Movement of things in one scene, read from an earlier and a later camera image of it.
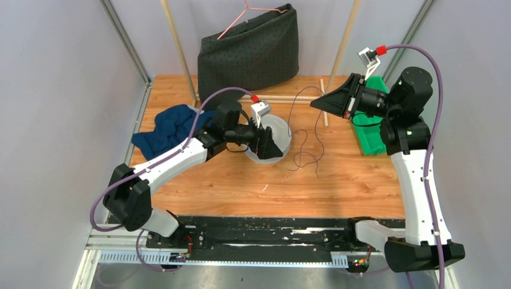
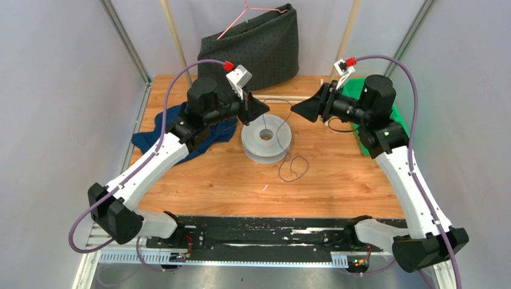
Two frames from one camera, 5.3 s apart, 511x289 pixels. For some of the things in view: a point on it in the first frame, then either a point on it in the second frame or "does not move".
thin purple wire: x=306 y=135 to x=277 y=137
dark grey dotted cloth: x=252 y=55 does not move
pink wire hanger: x=229 y=28 does not move
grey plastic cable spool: x=281 y=136 does not move
